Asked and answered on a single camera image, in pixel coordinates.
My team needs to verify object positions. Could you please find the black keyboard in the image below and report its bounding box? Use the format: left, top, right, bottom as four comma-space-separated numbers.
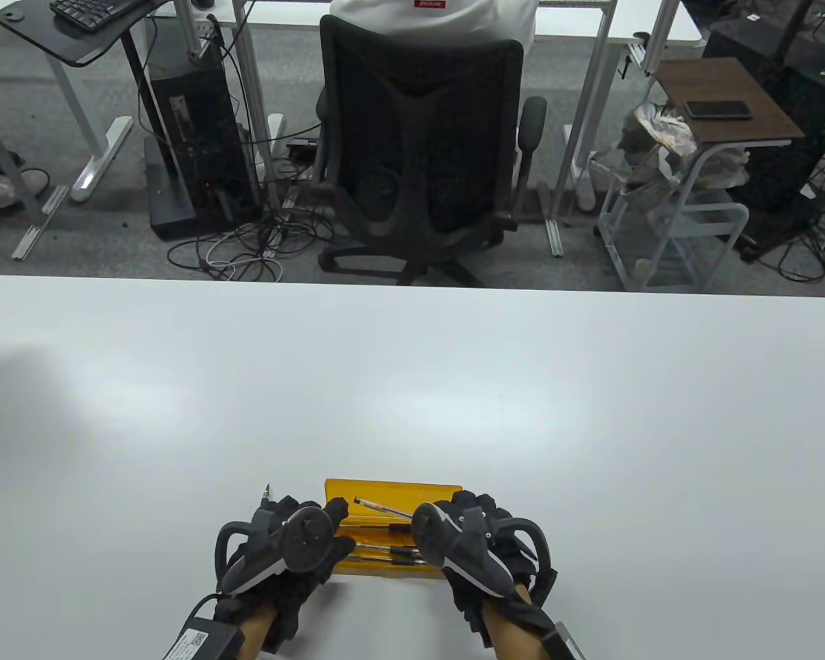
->
49, 0, 146, 34

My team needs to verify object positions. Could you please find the dark grey hand controller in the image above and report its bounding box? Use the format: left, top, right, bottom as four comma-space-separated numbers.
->
411, 502, 549, 597
214, 505, 336, 597

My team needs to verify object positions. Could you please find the person's right hand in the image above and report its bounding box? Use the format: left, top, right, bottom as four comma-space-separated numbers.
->
432, 489, 559, 647

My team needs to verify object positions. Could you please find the white cable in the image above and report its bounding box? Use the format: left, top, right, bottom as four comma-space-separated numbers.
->
205, 230, 284, 281

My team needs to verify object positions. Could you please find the left wrist camera unit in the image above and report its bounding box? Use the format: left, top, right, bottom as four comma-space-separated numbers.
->
162, 614, 246, 660

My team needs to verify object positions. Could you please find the black smartphone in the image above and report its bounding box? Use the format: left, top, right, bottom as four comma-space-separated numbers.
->
684, 100, 755, 121

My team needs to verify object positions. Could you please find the black computer tower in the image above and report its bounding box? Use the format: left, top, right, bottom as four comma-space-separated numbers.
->
143, 47, 262, 241

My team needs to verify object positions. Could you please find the black mesh office chair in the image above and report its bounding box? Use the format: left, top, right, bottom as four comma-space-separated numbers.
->
314, 14, 549, 288

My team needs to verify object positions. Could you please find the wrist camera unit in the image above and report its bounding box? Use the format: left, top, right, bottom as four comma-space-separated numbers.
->
162, 614, 246, 660
542, 621, 586, 660

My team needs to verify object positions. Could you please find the crumpled grey plastic bag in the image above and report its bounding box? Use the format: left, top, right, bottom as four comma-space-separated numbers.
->
615, 102, 699, 207

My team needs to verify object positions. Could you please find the person's right forearm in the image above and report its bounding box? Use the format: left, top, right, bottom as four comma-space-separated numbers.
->
485, 583, 558, 660

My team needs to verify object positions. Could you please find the black equipment case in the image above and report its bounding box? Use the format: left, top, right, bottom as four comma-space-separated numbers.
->
703, 17, 825, 263

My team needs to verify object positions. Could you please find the white cloth bundle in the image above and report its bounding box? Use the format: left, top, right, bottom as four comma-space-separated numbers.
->
694, 146, 751, 190

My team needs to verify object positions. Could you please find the right wrist camera unit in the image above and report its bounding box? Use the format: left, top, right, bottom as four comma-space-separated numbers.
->
542, 621, 586, 660

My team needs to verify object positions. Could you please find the white desk with metal legs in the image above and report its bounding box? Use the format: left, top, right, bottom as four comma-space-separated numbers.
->
175, 0, 705, 259

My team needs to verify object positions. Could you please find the person's left hand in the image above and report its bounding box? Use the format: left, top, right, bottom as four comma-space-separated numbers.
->
213, 495, 357, 654

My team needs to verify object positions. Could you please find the black desk with white legs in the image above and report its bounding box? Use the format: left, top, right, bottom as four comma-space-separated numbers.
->
0, 0, 174, 204

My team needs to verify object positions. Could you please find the white metal cart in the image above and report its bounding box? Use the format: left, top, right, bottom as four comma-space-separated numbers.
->
595, 141, 758, 294

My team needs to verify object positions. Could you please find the orange plastic pen case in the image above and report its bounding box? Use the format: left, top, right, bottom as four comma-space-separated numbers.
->
324, 478, 463, 580

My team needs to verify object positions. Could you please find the person's left forearm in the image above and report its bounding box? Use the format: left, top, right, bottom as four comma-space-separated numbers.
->
236, 604, 279, 660

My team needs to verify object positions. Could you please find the white desk with floor rail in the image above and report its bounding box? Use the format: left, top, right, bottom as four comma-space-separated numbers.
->
0, 19, 71, 262

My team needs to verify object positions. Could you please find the brown wooden side table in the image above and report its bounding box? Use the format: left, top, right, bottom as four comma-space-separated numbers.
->
657, 57, 807, 146

